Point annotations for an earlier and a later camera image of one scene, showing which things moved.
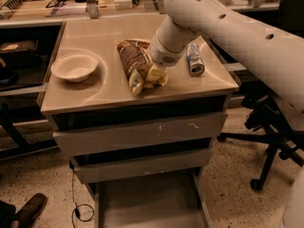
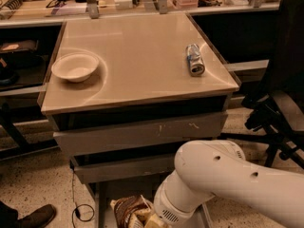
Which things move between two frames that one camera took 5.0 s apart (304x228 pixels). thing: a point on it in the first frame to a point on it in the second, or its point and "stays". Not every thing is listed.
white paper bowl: (75, 66) stays
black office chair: (265, 116) stays
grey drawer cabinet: (136, 131) stays
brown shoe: (29, 211) to (38, 218)
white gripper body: (161, 55) to (169, 209)
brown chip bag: (136, 60) to (131, 212)
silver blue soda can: (195, 60) stays
